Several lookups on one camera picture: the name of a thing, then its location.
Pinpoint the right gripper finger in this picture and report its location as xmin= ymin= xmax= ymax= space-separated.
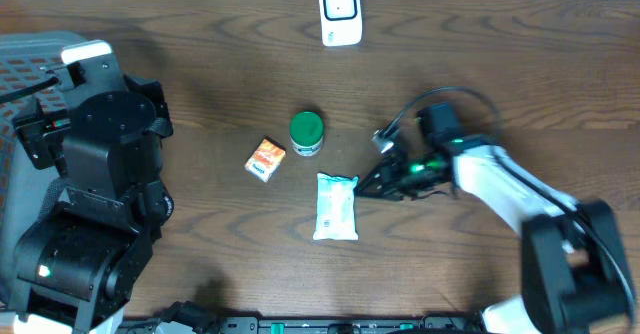
xmin=358 ymin=155 xmax=400 ymax=187
xmin=354 ymin=182 xmax=404 ymax=202

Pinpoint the light blue wipes pack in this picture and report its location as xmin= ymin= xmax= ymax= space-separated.
xmin=313 ymin=173 xmax=359 ymax=241

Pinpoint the green lid jar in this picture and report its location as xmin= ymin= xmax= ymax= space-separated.
xmin=289 ymin=111 xmax=324 ymax=157

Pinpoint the orange snack packet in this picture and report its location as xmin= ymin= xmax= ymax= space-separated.
xmin=244 ymin=139 xmax=286 ymax=182

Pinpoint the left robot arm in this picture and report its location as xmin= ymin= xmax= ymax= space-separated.
xmin=9 ymin=41 xmax=174 ymax=333

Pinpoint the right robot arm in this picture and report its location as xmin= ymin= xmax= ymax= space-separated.
xmin=355 ymin=103 xmax=637 ymax=333

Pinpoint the white barcode scanner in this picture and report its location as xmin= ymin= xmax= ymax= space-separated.
xmin=319 ymin=0 xmax=363 ymax=47

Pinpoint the grey plastic basket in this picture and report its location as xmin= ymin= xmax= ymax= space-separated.
xmin=0 ymin=30 xmax=91 ymax=310

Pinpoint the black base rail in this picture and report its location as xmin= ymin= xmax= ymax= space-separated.
xmin=116 ymin=314 xmax=487 ymax=334

